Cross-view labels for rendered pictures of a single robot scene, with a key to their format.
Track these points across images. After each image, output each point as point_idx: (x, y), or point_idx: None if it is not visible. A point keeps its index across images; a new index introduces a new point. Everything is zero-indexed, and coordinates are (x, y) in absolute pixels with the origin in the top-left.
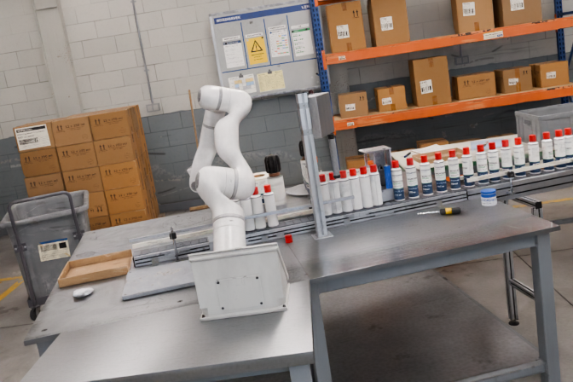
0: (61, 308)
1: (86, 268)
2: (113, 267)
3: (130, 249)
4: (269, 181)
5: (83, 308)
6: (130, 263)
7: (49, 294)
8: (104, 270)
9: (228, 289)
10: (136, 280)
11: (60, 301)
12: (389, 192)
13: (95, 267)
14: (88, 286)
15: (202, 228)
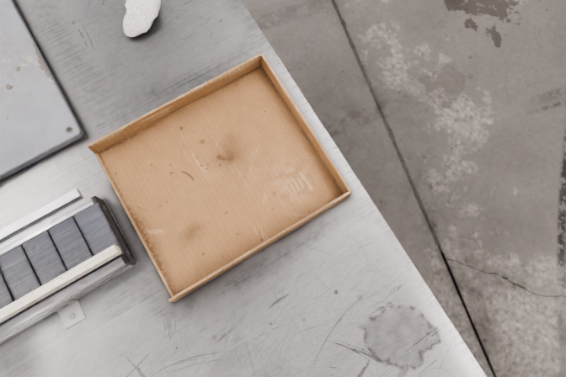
0: None
1: (282, 197)
2: (180, 200)
3: (171, 297)
4: None
5: None
6: (136, 226)
7: (258, 26)
8: (146, 114)
9: None
10: (13, 76)
11: None
12: None
13: (253, 203)
14: (171, 69)
15: None
